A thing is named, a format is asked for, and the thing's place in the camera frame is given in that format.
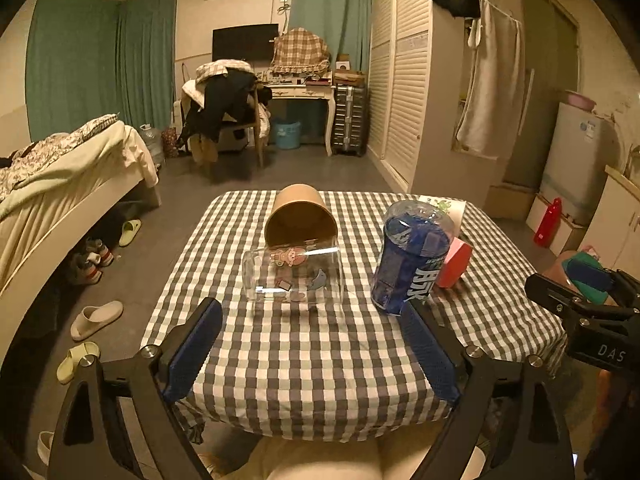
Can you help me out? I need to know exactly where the white sneaker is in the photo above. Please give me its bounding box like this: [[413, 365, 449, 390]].
[[67, 255, 104, 286], [85, 241, 116, 267]]

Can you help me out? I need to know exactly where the grey door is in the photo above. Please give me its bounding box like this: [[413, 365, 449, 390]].
[[502, 0, 581, 182]]

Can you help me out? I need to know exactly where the white desk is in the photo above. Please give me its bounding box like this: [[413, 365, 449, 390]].
[[260, 72, 337, 157]]

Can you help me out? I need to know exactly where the blue plastic cup with lid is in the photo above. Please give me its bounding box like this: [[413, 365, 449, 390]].
[[370, 199, 462, 317]]

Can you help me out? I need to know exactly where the bed with beige blanket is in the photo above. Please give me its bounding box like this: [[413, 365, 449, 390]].
[[0, 122, 160, 281]]

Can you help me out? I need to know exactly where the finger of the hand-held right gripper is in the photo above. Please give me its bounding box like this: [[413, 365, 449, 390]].
[[561, 253, 640, 307], [524, 272, 637, 322]]

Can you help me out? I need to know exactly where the white washing machine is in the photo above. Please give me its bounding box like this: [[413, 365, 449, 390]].
[[540, 101, 626, 227]]

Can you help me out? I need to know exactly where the white floor box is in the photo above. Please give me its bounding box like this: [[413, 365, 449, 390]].
[[525, 192, 589, 257]]

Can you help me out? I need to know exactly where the grey ribbed suitcase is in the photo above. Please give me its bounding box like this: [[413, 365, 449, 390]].
[[331, 85, 369, 157]]

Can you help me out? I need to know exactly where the wooden chair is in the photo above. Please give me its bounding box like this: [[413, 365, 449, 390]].
[[190, 82, 267, 169]]

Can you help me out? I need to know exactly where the white bed frame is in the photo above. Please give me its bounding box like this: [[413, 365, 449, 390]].
[[0, 170, 163, 307]]

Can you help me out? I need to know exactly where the checkered tablecloth table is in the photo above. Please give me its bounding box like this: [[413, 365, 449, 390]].
[[140, 190, 569, 439]]

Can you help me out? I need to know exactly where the red bottle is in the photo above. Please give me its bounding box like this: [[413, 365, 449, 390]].
[[533, 198, 563, 247]]

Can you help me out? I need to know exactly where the red and pink box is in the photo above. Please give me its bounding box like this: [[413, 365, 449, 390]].
[[434, 237, 474, 289]]

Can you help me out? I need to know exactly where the green slipper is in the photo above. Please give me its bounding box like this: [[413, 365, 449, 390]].
[[56, 341, 101, 385], [119, 219, 142, 248]]

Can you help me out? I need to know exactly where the white hanging towel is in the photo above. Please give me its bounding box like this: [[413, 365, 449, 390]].
[[455, 0, 526, 157]]

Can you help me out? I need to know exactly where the white cabinet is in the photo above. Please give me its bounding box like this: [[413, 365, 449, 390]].
[[580, 165, 640, 272]]

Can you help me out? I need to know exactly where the pink basin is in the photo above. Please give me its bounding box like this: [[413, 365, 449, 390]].
[[559, 89, 599, 110]]

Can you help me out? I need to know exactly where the large water jug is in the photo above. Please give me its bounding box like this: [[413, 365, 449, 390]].
[[139, 124, 165, 166]]

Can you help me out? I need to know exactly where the white slatted wardrobe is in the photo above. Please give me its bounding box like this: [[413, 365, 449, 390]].
[[367, 0, 497, 202]]

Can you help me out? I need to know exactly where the chair piled with clothes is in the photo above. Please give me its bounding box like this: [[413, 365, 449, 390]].
[[177, 60, 273, 162]]

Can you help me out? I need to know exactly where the white slipper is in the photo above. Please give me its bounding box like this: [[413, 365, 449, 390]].
[[70, 301, 124, 342], [37, 430, 56, 467]]

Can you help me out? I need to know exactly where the brown paper cup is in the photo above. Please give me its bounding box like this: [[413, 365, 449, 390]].
[[264, 184, 337, 250]]

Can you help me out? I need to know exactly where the floral patterned blanket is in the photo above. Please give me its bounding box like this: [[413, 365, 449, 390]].
[[0, 115, 121, 202]]

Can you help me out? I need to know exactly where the green curtain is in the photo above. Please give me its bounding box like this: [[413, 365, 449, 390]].
[[25, 0, 123, 143], [292, 0, 374, 81], [117, 0, 180, 136]]

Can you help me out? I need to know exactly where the black television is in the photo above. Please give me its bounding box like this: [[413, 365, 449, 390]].
[[212, 24, 279, 63]]

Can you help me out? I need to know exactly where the plaid cloth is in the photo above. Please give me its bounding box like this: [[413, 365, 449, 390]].
[[271, 27, 334, 77]]

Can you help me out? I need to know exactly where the blue waste bin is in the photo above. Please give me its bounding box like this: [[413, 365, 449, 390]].
[[274, 119, 302, 150]]

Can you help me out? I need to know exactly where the white paper cup green print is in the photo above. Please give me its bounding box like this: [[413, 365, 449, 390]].
[[417, 195, 469, 236]]

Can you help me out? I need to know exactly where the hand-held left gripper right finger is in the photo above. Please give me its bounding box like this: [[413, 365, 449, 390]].
[[400, 299, 576, 480]]

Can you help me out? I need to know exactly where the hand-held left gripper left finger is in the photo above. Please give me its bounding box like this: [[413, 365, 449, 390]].
[[47, 297, 223, 480]]

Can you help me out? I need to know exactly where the clear glass cup with stickers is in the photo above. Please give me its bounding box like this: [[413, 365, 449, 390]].
[[241, 245, 346, 312]]

